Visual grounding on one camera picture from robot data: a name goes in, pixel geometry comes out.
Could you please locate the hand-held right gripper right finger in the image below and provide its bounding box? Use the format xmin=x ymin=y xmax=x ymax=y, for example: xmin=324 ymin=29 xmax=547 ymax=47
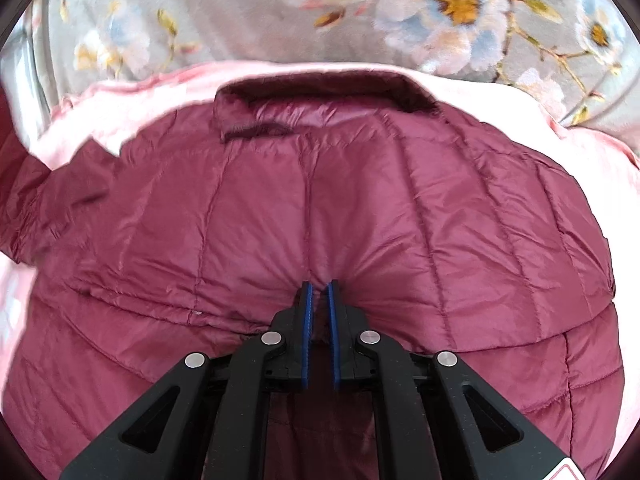
xmin=326 ymin=280 xmax=583 ymax=480

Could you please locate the grey floral bedsheet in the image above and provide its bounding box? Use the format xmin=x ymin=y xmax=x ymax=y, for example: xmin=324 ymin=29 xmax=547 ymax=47
xmin=0 ymin=0 xmax=640 ymax=161

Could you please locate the pink printed blanket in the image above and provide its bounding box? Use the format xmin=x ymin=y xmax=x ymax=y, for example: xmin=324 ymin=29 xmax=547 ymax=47
xmin=0 ymin=59 xmax=640 ymax=376

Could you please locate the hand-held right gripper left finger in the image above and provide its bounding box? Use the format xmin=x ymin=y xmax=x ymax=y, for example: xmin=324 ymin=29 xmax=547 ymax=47
xmin=60 ymin=281 xmax=314 ymax=480

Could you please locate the maroon quilted puffer jacket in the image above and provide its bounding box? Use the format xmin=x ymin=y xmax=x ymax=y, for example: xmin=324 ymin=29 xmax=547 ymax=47
xmin=0 ymin=72 xmax=626 ymax=480

